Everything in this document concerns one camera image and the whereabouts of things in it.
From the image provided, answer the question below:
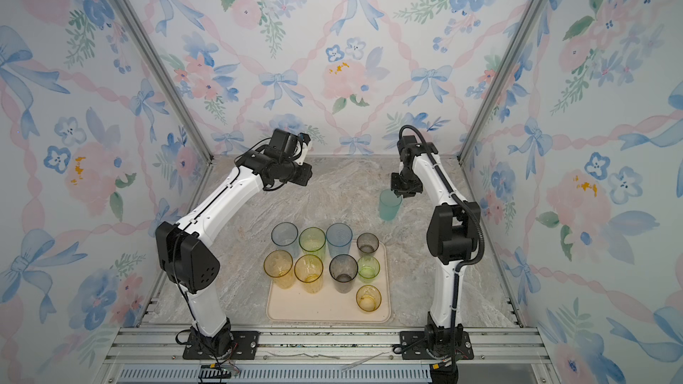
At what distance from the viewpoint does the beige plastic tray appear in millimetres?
797

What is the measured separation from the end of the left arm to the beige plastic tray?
0.25 metres

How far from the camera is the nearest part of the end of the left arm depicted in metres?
0.73
